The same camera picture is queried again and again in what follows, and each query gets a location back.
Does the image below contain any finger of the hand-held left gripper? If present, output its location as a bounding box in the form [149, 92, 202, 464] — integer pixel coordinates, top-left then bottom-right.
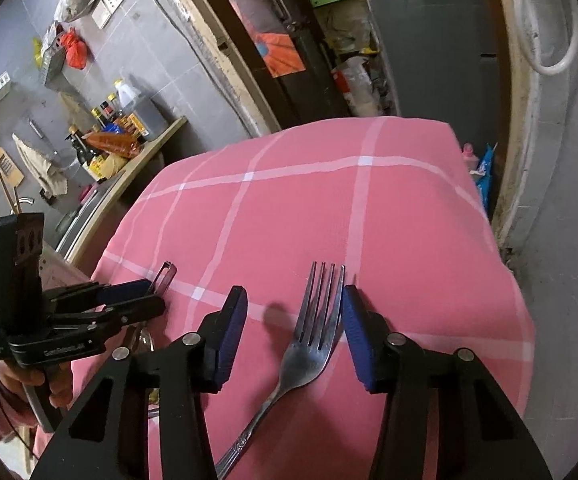
[49, 295, 167, 333]
[49, 279, 154, 311]

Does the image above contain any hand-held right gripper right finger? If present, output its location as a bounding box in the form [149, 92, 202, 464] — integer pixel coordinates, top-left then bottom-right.
[341, 284, 552, 480]

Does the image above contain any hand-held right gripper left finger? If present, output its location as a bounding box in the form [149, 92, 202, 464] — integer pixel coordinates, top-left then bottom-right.
[31, 285, 249, 480]

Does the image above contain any metal peeler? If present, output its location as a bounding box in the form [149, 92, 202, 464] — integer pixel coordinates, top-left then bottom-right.
[146, 261, 178, 296]

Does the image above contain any metal fork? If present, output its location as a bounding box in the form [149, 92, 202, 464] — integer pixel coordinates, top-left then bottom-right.
[214, 261, 346, 480]

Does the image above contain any person's left hand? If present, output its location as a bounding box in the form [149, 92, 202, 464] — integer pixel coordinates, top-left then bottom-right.
[0, 357, 76, 411]

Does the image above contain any steel sink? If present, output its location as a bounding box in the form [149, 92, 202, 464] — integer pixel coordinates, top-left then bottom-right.
[56, 180, 120, 253]

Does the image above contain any beige hanging towel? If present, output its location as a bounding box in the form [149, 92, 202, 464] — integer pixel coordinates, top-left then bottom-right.
[13, 133, 70, 197]

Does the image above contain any wooden grater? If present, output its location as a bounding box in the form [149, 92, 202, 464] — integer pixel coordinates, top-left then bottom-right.
[0, 127, 25, 189]

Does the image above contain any yellow food bag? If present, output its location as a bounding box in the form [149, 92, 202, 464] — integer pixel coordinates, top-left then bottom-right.
[96, 155, 130, 181]

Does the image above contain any beige kitchen counter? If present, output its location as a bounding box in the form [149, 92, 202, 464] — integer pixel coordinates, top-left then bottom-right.
[64, 116, 189, 266]

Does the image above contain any pink checked tablecloth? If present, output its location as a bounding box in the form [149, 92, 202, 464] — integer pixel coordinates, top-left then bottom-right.
[31, 116, 536, 480]

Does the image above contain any orange food packet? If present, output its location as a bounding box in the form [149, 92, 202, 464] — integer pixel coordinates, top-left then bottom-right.
[85, 130, 142, 159]

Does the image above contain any soy sauce bottle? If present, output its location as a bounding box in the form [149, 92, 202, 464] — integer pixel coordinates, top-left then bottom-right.
[91, 106, 120, 128]

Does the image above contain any blue packet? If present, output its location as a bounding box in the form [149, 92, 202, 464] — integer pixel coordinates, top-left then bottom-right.
[476, 143, 498, 211]

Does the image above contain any red plastic bag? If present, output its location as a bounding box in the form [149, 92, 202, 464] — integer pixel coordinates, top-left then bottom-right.
[58, 27, 90, 70]

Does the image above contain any white plastic bag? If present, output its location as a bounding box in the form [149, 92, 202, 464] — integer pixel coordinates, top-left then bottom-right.
[331, 55, 386, 116]

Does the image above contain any dark wooden door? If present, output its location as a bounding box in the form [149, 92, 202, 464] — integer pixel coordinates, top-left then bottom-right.
[204, 0, 351, 139]

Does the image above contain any grey fridge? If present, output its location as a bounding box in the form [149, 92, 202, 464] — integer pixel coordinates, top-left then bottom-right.
[366, 0, 503, 116]

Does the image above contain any grey wall shelf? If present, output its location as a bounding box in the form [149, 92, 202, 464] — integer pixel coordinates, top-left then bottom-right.
[39, 35, 68, 86]

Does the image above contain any worn door frame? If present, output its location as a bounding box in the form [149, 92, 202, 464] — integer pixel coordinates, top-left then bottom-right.
[159, 0, 535, 256]

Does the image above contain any wall switch socket panel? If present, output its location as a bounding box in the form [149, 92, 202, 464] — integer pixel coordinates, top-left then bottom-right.
[91, 0, 125, 29]

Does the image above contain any white hose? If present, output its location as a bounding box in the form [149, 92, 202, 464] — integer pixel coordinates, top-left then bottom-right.
[513, 0, 578, 77]

